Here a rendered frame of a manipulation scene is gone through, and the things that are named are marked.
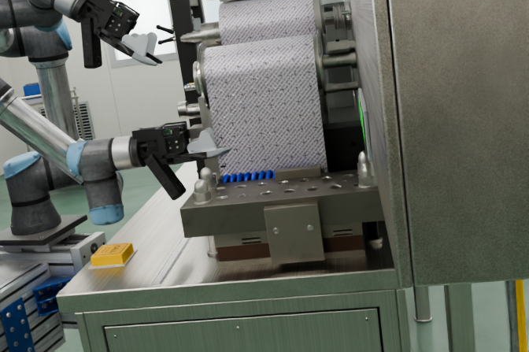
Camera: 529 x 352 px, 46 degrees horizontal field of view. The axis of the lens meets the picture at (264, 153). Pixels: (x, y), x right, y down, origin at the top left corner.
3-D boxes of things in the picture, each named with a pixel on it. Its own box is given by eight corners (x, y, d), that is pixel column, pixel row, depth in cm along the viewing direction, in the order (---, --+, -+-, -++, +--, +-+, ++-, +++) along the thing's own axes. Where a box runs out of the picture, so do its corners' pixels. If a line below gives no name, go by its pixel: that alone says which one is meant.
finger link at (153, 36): (172, 45, 139) (135, 23, 137) (159, 68, 141) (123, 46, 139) (174, 42, 142) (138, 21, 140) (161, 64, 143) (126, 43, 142)
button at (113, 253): (104, 254, 138) (101, 244, 137) (134, 252, 137) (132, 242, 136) (92, 268, 131) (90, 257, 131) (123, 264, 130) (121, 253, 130)
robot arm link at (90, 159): (83, 173, 145) (75, 138, 144) (127, 168, 144) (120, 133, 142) (68, 183, 138) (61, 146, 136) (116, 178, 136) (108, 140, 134)
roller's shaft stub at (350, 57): (324, 71, 138) (322, 51, 137) (356, 67, 137) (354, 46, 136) (324, 73, 133) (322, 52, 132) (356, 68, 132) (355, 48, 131)
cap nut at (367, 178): (358, 183, 119) (356, 161, 118) (377, 181, 119) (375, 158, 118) (358, 189, 116) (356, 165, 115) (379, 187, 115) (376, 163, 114)
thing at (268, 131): (221, 180, 138) (209, 98, 134) (327, 170, 134) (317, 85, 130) (221, 181, 137) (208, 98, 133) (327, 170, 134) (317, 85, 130)
